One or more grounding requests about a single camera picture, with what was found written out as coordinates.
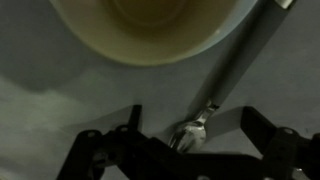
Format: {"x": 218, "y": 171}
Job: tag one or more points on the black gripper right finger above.
{"x": 258, "y": 128}

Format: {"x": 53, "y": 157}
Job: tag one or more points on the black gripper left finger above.
{"x": 135, "y": 116}

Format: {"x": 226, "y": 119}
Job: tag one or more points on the white saucer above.
{"x": 146, "y": 43}

